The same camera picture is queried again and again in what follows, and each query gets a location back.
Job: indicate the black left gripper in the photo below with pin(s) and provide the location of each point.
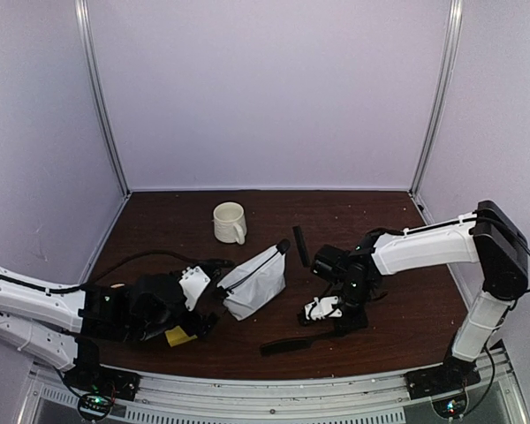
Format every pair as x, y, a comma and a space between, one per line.
201, 325

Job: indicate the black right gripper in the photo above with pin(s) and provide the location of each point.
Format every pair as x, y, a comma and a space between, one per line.
351, 328

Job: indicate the yellow sponge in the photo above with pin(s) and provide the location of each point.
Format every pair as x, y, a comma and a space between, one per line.
177, 336

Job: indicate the black handled comb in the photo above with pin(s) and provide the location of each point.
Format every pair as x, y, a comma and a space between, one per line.
292, 344

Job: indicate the white paper bag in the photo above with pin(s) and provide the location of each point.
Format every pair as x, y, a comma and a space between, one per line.
253, 284

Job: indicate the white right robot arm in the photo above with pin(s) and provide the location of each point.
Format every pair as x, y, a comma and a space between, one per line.
486, 237

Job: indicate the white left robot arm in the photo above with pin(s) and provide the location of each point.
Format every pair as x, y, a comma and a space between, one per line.
60, 323

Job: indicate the black straight comb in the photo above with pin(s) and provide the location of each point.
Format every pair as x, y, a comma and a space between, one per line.
301, 246

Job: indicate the cream ceramic mug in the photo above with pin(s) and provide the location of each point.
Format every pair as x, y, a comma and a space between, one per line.
230, 223

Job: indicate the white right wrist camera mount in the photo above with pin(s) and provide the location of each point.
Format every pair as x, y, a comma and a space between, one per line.
320, 309

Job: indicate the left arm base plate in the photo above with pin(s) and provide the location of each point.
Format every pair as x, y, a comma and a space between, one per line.
106, 381

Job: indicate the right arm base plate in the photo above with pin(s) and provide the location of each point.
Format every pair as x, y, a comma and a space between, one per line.
433, 381

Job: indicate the aluminium front rail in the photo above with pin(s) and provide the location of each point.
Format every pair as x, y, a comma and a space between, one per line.
375, 398

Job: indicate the left aluminium corner post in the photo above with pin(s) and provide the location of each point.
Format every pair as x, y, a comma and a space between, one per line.
101, 110

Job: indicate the aluminium corner post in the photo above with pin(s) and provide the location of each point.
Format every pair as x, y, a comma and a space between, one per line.
449, 56
101, 110

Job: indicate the right aluminium corner post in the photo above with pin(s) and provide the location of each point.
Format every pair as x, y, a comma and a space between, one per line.
449, 56

